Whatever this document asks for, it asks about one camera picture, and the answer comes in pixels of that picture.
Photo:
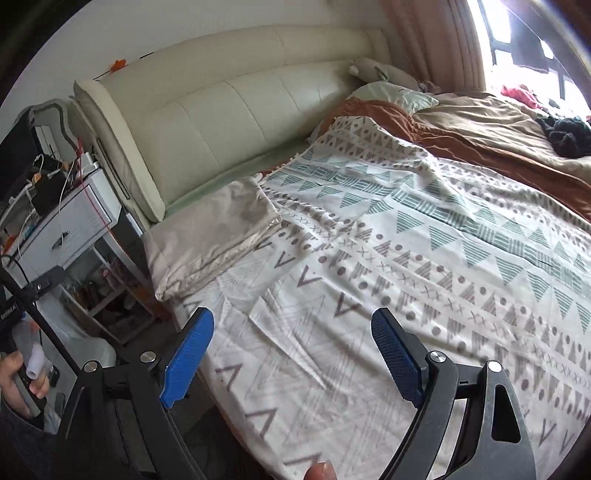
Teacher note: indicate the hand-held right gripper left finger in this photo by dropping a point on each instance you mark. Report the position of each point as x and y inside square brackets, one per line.
[187, 360]

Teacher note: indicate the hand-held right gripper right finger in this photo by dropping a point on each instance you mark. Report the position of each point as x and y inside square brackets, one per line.
[397, 364]

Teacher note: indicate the beige jacket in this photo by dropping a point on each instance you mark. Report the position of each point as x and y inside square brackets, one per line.
[207, 240]

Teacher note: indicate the person's left forearm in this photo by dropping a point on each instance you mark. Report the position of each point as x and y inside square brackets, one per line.
[23, 443]

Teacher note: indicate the black clothes pile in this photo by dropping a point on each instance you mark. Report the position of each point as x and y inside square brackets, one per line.
[568, 136]

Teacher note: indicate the pink clothes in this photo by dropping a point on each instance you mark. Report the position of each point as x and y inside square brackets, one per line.
[521, 94]

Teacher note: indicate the person's left hand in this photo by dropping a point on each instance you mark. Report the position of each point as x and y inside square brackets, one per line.
[14, 378]

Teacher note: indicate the person's right hand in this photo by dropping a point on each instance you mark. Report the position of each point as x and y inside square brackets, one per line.
[322, 473]

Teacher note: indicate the white plastic bag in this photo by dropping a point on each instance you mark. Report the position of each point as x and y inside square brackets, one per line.
[83, 341]

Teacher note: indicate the white nightstand with drawer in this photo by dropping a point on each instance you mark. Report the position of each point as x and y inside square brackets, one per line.
[69, 217]

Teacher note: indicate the white geometric patterned blanket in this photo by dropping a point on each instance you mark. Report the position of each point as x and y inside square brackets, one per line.
[369, 258]

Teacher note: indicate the black box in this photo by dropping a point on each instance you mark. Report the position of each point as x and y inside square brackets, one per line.
[48, 194]

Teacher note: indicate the black monitor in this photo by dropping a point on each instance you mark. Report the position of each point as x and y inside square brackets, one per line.
[16, 152]

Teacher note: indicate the light green bed sheet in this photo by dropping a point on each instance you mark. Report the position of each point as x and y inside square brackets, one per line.
[221, 180]

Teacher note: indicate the cream leather headboard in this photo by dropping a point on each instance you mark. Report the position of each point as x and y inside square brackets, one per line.
[207, 115]

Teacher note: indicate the brown and beige duvet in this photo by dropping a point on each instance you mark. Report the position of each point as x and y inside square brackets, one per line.
[485, 124]

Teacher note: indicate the orange toy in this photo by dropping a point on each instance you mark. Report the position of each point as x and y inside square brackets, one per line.
[117, 65]

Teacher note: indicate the light green pillow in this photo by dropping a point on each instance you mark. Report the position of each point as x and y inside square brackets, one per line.
[392, 94]

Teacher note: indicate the grey plush toy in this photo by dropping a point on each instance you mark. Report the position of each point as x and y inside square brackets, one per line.
[369, 69]

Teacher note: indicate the pink curtain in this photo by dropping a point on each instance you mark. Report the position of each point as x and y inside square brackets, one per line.
[434, 41]

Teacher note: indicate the dark hanging coat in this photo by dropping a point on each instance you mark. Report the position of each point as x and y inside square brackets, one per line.
[531, 50]

